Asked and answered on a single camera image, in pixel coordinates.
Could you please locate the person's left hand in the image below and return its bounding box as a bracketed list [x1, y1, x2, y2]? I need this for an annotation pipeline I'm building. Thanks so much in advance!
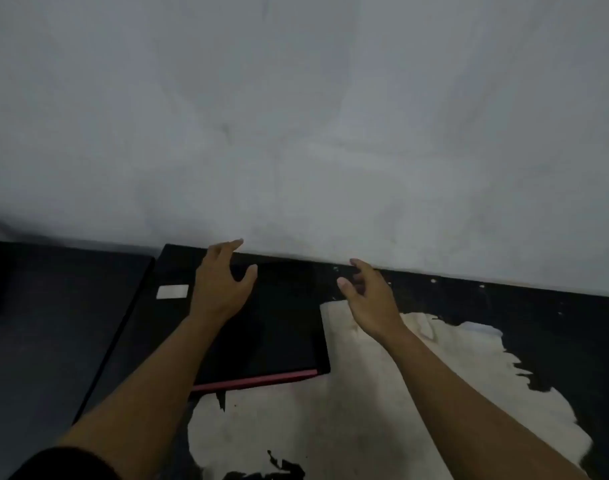
[188, 239, 259, 326]

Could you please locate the person's right hand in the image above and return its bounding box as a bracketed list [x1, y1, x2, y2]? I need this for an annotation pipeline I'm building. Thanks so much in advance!
[337, 259, 410, 346]

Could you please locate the person's left forearm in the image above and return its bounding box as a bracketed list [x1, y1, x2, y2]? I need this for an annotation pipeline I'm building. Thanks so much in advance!
[54, 315, 226, 480]

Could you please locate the person's right forearm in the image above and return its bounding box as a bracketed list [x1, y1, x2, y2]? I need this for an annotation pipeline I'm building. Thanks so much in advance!
[379, 325, 591, 480]

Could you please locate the black laptop with red edge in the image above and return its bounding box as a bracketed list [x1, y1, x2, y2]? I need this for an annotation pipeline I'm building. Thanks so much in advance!
[191, 261, 331, 393]

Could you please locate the black sleeve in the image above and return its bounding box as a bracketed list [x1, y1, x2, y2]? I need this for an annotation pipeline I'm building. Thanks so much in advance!
[8, 446, 121, 480]

